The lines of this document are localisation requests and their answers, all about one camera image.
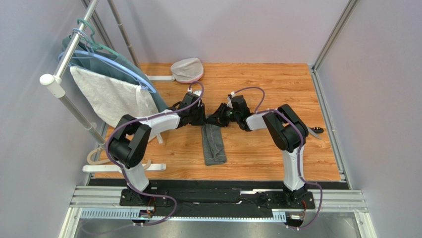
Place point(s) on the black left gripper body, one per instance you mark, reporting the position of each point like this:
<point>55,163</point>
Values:
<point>197,116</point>

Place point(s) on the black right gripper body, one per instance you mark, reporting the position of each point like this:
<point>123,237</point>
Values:
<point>222,115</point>

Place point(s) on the grey cloth napkin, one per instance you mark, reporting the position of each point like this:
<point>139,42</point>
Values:
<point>213,145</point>

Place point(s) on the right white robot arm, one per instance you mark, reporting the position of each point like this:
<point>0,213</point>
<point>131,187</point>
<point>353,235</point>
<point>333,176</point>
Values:
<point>286,129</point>

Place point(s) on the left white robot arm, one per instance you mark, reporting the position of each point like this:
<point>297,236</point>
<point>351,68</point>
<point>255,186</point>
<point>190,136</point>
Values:
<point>127,144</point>

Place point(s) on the white mesh cap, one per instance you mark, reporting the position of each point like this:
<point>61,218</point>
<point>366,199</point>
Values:
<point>187,70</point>

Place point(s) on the light blue hanger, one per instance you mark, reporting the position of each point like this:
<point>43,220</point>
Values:
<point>89,43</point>

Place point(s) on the white clothes rack base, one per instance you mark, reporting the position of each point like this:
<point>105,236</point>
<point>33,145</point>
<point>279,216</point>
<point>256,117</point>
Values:
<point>115,168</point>

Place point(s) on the white towel on hanger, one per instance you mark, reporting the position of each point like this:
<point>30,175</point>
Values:
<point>111,98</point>

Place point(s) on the teal shirt on hanger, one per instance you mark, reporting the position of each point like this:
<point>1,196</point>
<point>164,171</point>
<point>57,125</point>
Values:
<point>116,66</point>

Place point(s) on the black mounting rail plate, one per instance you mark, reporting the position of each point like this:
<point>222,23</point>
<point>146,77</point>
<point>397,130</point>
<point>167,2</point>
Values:
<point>208,198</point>

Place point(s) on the aluminium frame rail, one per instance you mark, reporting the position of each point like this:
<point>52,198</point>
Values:
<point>334,197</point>

